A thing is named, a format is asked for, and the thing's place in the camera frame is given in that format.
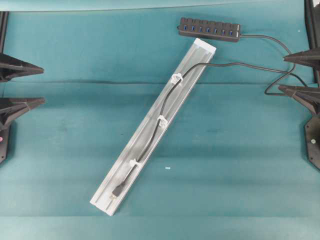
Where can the black USB hub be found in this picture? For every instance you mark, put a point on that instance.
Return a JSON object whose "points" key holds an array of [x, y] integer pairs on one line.
{"points": [[206, 29]]}

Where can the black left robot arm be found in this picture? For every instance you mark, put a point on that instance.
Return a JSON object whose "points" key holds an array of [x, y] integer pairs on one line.
{"points": [[3, 29]]}

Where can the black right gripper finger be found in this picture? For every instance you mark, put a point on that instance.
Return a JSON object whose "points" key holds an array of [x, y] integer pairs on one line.
{"points": [[309, 58], [309, 97]]}

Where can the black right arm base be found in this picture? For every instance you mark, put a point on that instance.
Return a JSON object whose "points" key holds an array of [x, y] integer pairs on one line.
{"points": [[312, 140]]}

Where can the aluminium profile rail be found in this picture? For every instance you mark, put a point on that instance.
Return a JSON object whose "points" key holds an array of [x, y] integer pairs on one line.
{"points": [[143, 142]]}

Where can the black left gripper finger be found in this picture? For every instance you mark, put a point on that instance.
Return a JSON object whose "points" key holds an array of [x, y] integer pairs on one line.
{"points": [[13, 107], [11, 67]]}

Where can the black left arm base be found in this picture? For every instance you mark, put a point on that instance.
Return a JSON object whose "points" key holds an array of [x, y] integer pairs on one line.
{"points": [[4, 143]]}

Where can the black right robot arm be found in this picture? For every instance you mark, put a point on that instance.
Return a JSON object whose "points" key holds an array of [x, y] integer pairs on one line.
{"points": [[312, 22]]}

